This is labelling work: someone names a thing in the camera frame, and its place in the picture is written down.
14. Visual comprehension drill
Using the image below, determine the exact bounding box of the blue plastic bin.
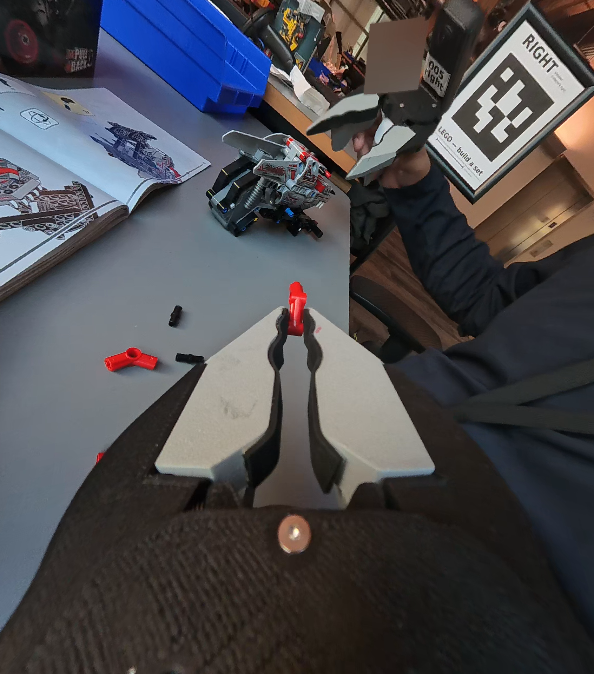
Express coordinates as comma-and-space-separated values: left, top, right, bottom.
99, 0, 272, 114

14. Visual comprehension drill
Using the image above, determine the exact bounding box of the black framed marker sign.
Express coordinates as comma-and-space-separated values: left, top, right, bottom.
425, 2, 594, 205

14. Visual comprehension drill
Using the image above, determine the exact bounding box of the red toy brick axle connector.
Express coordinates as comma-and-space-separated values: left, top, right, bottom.
287, 281, 310, 337

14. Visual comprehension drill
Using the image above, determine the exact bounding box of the wooden edged table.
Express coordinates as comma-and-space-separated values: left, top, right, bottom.
263, 63, 362, 176

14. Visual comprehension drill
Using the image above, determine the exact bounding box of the open instruction booklet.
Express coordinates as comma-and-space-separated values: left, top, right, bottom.
0, 66, 212, 328

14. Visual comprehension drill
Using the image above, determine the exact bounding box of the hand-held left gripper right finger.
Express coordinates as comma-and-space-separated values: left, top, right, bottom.
304, 308, 437, 510

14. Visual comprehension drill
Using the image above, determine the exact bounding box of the grey red toy vehicle model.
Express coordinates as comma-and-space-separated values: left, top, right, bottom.
205, 130, 338, 238

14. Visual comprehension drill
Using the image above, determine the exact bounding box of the beige cabinet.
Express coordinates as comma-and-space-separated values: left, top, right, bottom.
475, 153, 594, 265

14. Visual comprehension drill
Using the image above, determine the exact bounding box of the person's right hand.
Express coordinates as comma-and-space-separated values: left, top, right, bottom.
380, 149, 432, 190

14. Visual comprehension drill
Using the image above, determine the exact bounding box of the white crumpled paper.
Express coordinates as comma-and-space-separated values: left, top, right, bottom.
289, 65, 332, 114

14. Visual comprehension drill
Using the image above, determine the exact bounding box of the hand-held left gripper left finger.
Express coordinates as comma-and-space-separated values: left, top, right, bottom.
154, 307, 285, 507

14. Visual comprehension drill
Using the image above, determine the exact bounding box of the person's navy clothed torso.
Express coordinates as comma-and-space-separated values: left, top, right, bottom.
392, 221, 594, 674

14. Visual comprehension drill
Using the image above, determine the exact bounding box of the yellow toy set box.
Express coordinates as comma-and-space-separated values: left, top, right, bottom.
273, 0, 325, 70

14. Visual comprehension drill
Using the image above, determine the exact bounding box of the black toy set box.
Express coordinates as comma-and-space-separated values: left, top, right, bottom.
0, 0, 101, 79

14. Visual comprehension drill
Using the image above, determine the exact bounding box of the red angled toy brick connector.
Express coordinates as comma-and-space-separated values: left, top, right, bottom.
104, 347, 159, 373

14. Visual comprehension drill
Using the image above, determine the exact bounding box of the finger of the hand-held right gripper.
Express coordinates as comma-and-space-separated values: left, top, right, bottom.
306, 93, 383, 152
345, 117, 417, 186

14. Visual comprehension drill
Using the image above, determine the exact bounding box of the black jacket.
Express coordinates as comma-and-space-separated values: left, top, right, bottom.
350, 179, 401, 260

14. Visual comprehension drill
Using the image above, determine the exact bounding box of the black shoulder strap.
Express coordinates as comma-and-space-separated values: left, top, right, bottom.
450, 348, 594, 444

